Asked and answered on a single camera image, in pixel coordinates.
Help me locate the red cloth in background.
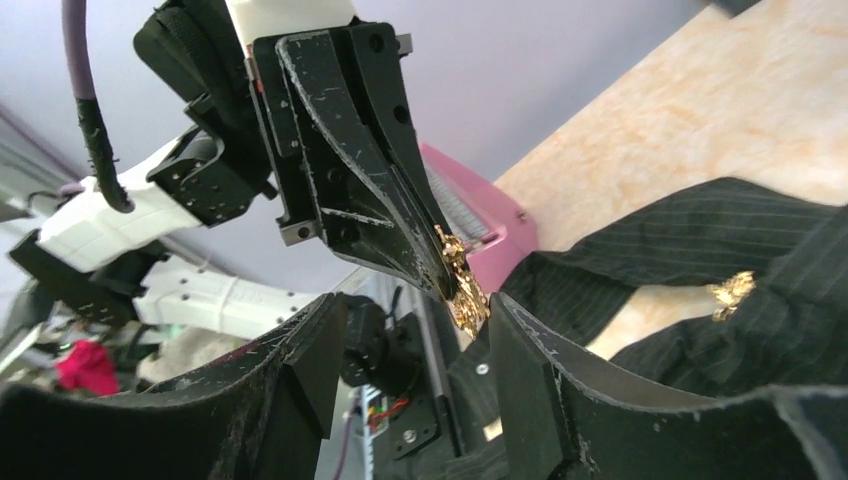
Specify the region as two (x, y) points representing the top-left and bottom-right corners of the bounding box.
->
(56, 340), (120, 396)

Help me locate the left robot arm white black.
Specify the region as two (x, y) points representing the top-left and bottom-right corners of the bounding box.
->
(10, 1), (467, 338)

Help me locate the pink stapler box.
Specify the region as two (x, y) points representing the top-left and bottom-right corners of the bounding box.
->
(420, 144), (539, 294)

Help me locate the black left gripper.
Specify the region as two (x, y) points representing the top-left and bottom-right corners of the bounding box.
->
(132, 1), (456, 299)

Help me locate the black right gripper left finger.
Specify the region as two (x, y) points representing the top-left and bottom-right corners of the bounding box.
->
(1, 294), (347, 479)

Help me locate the pink gold brooch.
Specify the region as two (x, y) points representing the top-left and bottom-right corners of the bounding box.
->
(706, 271), (756, 322)

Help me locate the black pinstriped button shirt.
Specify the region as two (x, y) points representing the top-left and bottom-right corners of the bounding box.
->
(438, 178), (847, 479)

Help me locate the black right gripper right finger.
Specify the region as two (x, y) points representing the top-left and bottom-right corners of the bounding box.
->
(488, 294), (847, 479)

